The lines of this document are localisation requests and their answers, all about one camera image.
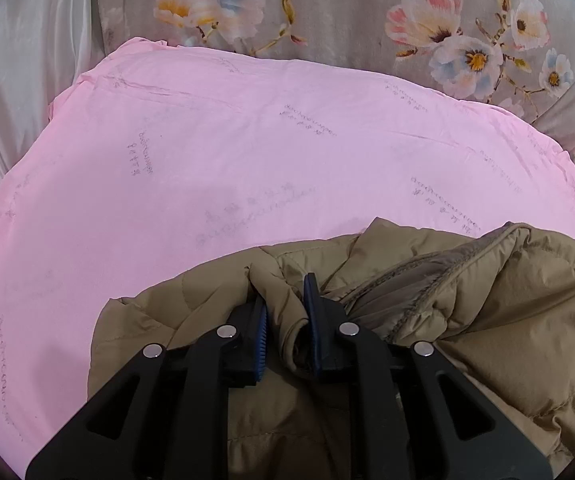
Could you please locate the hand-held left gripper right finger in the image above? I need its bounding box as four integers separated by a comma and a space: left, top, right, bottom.
303, 272, 553, 480

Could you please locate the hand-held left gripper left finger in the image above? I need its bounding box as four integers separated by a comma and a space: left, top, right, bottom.
25, 295, 269, 480

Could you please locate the olive quilted jacket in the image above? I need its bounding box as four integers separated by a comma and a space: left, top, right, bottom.
86, 217, 575, 480

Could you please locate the pink bed sheet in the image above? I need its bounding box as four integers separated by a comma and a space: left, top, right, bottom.
0, 36, 575, 480

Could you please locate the grey floral blanket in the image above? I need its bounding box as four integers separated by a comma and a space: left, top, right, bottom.
95, 0, 575, 184

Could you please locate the white satin curtain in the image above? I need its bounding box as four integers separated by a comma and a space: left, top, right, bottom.
0, 0, 104, 217

